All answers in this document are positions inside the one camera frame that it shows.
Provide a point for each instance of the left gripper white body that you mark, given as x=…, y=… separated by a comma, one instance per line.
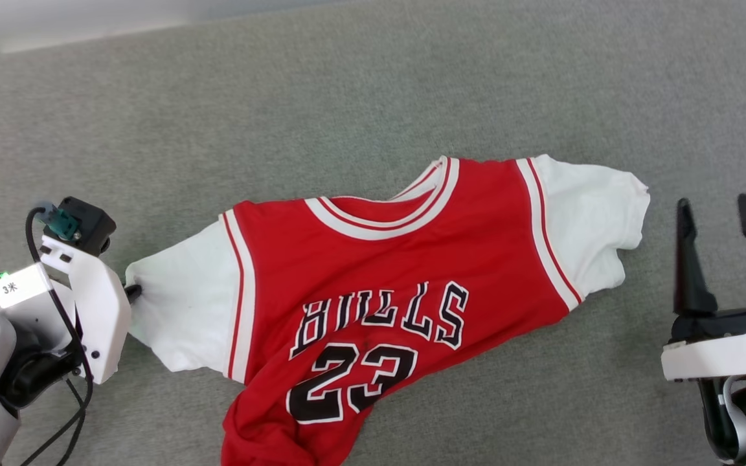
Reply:
x=101, y=310

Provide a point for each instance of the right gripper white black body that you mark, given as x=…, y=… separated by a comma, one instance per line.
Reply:
x=723, y=353

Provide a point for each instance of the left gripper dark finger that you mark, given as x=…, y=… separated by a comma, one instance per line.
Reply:
x=133, y=292

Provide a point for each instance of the red Bulls jersey white sleeves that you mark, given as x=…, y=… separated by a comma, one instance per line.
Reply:
x=476, y=259

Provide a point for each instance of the white paper label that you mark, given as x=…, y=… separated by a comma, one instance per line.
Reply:
x=18, y=286

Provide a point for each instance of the grey fabric sofa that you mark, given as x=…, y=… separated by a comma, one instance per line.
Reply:
x=347, y=77

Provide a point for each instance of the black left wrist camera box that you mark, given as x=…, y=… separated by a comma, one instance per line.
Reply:
x=91, y=223

